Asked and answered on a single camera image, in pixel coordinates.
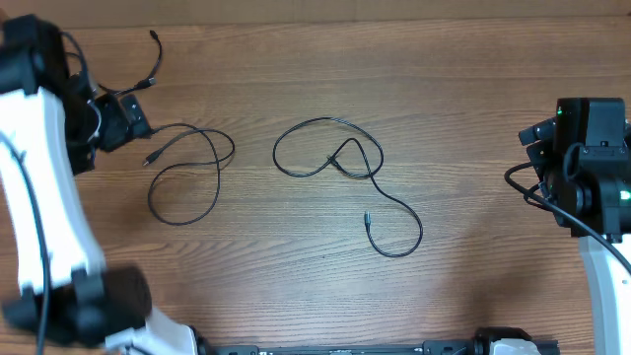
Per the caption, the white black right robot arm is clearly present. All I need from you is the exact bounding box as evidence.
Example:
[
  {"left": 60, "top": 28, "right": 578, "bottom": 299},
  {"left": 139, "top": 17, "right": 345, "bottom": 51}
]
[{"left": 519, "top": 98, "right": 630, "bottom": 355}]

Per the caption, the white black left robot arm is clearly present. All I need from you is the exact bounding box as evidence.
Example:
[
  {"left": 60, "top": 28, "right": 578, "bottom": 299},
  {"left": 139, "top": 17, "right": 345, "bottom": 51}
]
[{"left": 1, "top": 15, "right": 209, "bottom": 354}]

